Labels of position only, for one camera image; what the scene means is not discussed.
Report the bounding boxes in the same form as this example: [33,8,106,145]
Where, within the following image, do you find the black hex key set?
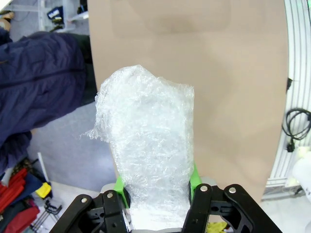
[30,200,63,231]

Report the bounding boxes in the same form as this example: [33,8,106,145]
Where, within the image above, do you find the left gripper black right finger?
[183,162,280,233]

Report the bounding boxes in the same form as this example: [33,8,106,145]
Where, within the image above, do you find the coiled black power cable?
[281,108,311,154]

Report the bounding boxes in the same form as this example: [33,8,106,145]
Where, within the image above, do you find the red garment folds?
[0,167,40,233]

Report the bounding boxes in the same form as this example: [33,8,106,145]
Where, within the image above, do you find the yellow and black object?
[35,183,52,199]

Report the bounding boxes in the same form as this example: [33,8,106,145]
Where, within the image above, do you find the white aluminium frame rail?
[262,0,311,202]

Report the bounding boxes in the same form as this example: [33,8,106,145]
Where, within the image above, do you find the blue and black case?
[47,6,64,21]

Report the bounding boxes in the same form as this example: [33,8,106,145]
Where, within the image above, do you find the clock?
[80,64,196,230]

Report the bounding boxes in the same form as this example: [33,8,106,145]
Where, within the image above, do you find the person in purple jacket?
[0,31,98,170]

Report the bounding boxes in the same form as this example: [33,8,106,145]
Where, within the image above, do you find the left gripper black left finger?
[51,176,133,233]

